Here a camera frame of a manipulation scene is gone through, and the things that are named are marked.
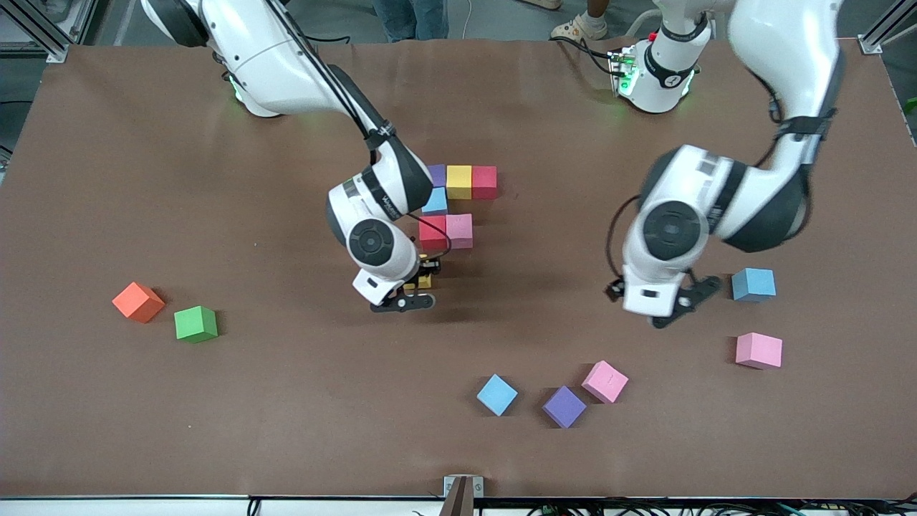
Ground pink foam block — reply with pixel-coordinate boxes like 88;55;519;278
735;332;784;371
581;360;630;405
446;214;474;250

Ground green foam block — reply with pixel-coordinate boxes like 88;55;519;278
173;305;219;344

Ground brown table cover mat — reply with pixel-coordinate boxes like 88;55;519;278
0;37;917;500

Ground orange foam block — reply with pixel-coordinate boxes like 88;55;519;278
112;282;166;324

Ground person's blue jeans legs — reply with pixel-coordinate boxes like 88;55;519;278
371;0;451;42

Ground person's sandalled foot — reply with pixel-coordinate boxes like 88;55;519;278
549;0;610;42

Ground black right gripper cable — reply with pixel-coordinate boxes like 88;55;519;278
408;211;453;260

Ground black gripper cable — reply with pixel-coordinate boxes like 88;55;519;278
408;211;453;260
606;194;643;284

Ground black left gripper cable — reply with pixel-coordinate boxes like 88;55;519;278
606;194;643;284

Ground metal camera post bracket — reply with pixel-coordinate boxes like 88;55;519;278
441;475;484;516

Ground black left base cable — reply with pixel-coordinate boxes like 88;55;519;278
550;36;617;76

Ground aluminium frame post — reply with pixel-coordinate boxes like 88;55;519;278
860;0;917;55
0;0;71;64

